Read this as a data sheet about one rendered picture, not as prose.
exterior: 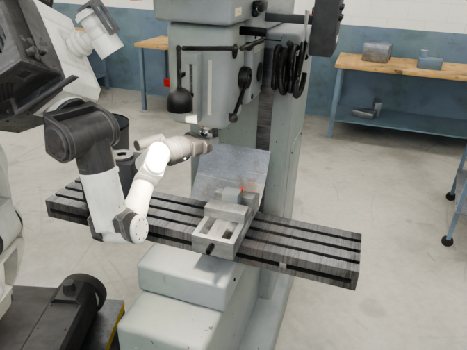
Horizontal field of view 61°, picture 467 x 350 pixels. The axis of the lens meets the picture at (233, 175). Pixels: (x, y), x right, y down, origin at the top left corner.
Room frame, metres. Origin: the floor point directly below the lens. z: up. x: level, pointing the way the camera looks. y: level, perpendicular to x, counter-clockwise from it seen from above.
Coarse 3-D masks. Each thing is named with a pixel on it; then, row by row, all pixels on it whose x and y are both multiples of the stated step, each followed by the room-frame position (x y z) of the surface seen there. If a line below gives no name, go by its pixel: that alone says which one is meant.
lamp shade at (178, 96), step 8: (176, 88) 1.06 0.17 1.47; (184, 88) 1.07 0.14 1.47; (168, 96) 1.05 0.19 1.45; (176, 96) 1.04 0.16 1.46; (184, 96) 1.04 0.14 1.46; (168, 104) 1.04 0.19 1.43; (176, 104) 1.03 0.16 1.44; (184, 104) 1.03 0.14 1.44; (192, 104) 1.07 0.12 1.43; (176, 112) 1.03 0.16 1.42; (184, 112) 1.03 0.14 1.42
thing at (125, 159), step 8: (120, 152) 1.42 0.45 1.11; (128, 152) 1.43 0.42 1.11; (136, 152) 1.46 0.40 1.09; (120, 160) 1.37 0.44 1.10; (128, 160) 1.38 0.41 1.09; (120, 168) 1.35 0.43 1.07; (128, 168) 1.34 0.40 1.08; (136, 168) 1.39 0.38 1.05; (120, 176) 1.35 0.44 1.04; (128, 176) 1.34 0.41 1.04; (128, 184) 1.34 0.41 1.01; (128, 192) 1.34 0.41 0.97
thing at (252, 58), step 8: (248, 40) 1.35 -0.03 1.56; (264, 40) 1.50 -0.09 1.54; (256, 48) 1.40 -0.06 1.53; (248, 56) 1.35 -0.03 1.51; (256, 56) 1.41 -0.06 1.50; (248, 64) 1.35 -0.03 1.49; (256, 64) 1.41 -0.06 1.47; (256, 72) 1.42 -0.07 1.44; (256, 80) 1.43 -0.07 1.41; (248, 88) 1.35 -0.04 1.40; (256, 88) 1.44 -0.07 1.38; (248, 96) 1.35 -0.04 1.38
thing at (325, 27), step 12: (324, 0) 1.38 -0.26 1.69; (336, 0) 1.37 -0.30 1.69; (324, 12) 1.38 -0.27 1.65; (336, 12) 1.37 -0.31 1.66; (312, 24) 1.39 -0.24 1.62; (324, 24) 1.38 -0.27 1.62; (336, 24) 1.38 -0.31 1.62; (312, 36) 1.39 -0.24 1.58; (324, 36) 1.38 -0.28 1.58; (336, 36) 1.46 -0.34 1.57; (312, 48) 1.39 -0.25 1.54; (324, 48) 1.38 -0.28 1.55
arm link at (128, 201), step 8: (136, 184) 1.00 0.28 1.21; (144, 184) 1.00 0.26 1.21; (136, 192) 0.97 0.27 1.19; (144, 192) 0.98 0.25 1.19; (152, 192) 1.01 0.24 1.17; (128, 200) 0.95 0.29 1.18; (136, 200) 0.95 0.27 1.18; (144, 200) 0.96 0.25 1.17; (136, 208) 0.93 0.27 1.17; (144, 208) 0.94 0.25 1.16; (104, 240) 0.86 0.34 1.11; (112, 240) 0.85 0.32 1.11; (120, 240) 0.84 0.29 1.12
